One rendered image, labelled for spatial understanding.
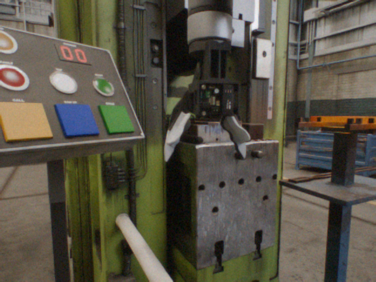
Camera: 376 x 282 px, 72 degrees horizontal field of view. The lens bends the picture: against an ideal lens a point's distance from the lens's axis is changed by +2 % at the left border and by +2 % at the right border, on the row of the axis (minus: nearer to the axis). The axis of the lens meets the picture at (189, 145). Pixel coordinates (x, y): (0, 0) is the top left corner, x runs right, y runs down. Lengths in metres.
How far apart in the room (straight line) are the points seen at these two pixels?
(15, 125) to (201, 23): 0.36
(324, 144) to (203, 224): 4.04
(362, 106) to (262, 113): 8.06
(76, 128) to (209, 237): 0.61
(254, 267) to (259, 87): 0.79
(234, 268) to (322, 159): 3.91
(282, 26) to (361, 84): 7.99
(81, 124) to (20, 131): 0.12
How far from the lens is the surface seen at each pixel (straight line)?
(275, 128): 1.37
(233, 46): 1.04
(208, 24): 0.44
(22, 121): 0.55
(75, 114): 0.60
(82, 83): 0.67
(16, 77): 0.61
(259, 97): 1.28
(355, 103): 9.38
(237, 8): 1.08
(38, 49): 0.69
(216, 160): 0.91
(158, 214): 1.08
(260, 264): 1.20
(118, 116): 0.66
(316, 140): 4.88
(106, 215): 1.02
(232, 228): 1.03
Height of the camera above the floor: 1.02
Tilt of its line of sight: 7 degrees down
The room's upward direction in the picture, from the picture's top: straight up
